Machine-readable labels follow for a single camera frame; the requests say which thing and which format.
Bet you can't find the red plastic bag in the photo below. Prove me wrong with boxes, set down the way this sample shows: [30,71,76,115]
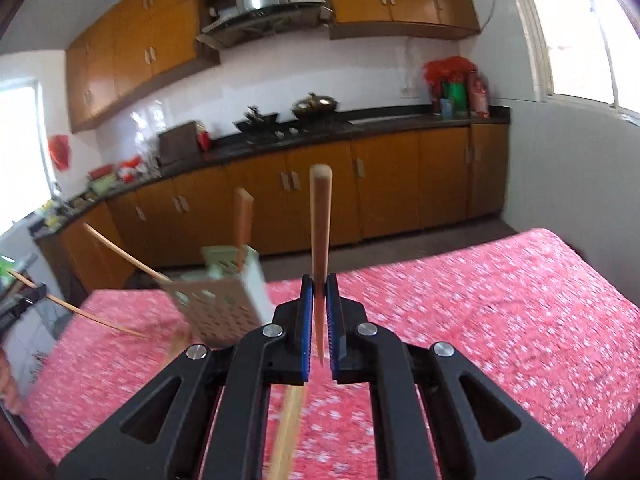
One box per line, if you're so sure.
[47,134,71,172]

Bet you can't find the black kitchen countertop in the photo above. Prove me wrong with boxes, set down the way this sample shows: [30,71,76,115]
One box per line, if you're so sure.
[27,105,512,238]

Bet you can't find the dark wooden cutting board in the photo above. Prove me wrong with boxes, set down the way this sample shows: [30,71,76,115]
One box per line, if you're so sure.
[157,120,201,167]

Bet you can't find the person's left hand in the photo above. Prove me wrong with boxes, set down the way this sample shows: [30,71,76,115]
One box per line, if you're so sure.
[0,350,23,413]

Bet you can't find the tall red box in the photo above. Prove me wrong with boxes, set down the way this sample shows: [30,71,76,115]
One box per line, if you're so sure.
[467,71,490,118]

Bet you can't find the long brown chopstick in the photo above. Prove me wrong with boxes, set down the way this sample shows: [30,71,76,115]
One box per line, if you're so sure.
[308,164,333,367]
[9,270,150,339]
[232,187,256,271]
[267,385,307,480]
[82,222,172,283]

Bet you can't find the large bright window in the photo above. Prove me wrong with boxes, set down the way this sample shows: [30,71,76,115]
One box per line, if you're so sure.
[512,0,640,126]

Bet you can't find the red floral tablecloth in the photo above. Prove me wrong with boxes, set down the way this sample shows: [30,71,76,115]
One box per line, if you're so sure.
[22,227,640,480]

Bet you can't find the dark lidded wok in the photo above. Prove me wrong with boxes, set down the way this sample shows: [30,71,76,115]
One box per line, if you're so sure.
[291,92,340,118]

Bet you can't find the red and white bag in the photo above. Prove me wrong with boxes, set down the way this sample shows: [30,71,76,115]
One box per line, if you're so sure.
[119,156,146,181]

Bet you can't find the small kitchen window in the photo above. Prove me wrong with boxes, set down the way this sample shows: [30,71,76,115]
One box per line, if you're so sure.
[0,77,56,233]

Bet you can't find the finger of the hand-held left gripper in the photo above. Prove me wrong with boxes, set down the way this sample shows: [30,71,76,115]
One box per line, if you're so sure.
[0,285,48,321]

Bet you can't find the beige perforated chopstick holder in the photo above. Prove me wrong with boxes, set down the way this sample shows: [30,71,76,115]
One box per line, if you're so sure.
[161,245,275,348]

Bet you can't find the gas stove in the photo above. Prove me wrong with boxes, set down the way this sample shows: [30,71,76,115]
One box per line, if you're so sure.
[232,119,366,145]

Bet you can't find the green bottle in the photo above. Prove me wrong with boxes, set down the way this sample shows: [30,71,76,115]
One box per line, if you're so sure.
[447,80,468,113]

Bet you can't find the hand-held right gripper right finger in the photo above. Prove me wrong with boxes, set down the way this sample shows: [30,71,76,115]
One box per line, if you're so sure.
[326,274,587,480]

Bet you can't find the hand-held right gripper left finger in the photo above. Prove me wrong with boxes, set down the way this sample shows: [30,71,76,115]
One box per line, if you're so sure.
[54,275,317,480]

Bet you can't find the wooden base cabinets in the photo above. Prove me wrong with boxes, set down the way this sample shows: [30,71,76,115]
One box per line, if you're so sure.
[37,122,511,293]

